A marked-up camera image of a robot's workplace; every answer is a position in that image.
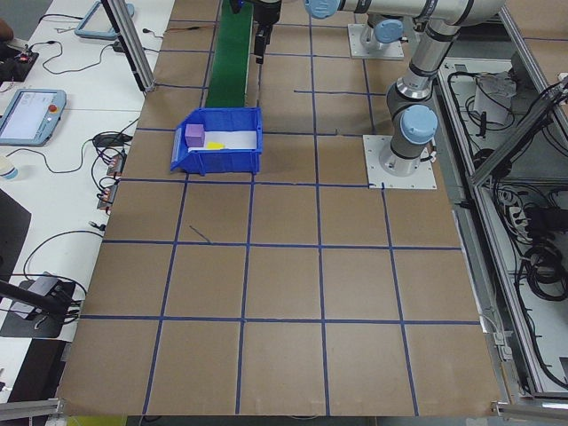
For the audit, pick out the person forearm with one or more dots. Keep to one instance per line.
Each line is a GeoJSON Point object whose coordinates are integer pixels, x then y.
{"type": "Point", "coordinates": [4, 31]}

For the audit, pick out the aluminium corner bar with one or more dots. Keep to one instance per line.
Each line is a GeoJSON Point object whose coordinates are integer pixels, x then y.
{"type": "Point", "coordinates": [528, 408]}
{"type": "Point", "coordinates": [31, 407]}

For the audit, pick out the upright aluminium profile post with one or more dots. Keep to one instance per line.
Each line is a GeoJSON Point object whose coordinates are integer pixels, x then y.
{"type": "Point", "coordinates": [131, 49]}

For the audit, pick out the blue plastic storage bin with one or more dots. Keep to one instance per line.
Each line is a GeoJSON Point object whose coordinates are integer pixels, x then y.
{"type": "Point", "coordinates": [222, 162]}

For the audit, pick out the white crumpled paper bag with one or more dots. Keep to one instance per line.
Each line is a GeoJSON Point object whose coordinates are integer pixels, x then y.
{"type": "Point", "coordinates": [492, 95]}

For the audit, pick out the black power adapter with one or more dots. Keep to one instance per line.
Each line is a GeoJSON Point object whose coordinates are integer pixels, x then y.
{"type": "Point", "coordinates": [119, 46]}
{"type": "Point", "coordinates": [106, 139]}

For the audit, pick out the purple foam block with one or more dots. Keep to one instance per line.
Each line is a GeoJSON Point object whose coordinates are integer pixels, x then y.
{"type": "Point", "coordinates": [194, 134]}

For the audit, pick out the white power strip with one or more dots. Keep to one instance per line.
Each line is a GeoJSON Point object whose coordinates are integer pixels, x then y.
{"type": "Point", "coordinates": [512, 213]}

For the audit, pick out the small circuit board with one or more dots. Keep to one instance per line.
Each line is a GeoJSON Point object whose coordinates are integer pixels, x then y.
{"type": "Point", "coordinates": [116, 165]}
{"type": "Point", "coordinates": [106, 197]}

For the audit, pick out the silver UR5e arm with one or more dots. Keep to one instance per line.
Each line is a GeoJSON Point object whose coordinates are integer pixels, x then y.
{"type": "Point", "coordinates": [421, 71]}
{"type": "Point", "coordinates": [390, 31]}

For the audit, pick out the green conveyor belt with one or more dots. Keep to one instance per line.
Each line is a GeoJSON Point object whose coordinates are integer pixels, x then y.
{"type": "Point", "coordinates": [228, 62]}

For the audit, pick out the black electronics board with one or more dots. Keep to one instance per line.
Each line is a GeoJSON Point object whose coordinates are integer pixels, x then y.
{"type": "Point", "coordinates": [18, 62]}

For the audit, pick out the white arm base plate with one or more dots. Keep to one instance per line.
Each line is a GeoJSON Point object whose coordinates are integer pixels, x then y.
{"type": "Point", "coordinates": [357, 44]}
{"type": "Point", "coordinates": [377, 177]}

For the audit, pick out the blue grey teach pendant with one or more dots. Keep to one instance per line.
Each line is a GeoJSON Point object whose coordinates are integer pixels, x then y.
{"type": "Point", "coordinates": [31, 117]}
{"type": "Point", "coordinates": [95, 20]}

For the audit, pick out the V-shaped aluminium bar frame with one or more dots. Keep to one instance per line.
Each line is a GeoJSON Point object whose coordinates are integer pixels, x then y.
{"type": "Point", "coordinates": [510, 148]}

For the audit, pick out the yellow foam block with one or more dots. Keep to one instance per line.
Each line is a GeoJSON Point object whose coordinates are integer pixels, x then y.
{"type": "Point", "coordinates": [216, 145]}

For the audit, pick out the black flat panel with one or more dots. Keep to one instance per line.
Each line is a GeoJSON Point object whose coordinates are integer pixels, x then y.
{"type": "Point", "coordinates": [13, 231]}

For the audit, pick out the white side desk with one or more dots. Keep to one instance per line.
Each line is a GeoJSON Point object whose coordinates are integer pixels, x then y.
{"type": "Point", "coordinates": [66, 191]}

